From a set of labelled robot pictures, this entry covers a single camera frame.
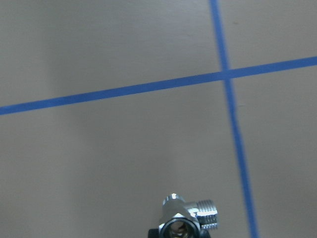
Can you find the chrome valve fitting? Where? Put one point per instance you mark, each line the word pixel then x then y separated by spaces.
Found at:
pixel 182 219

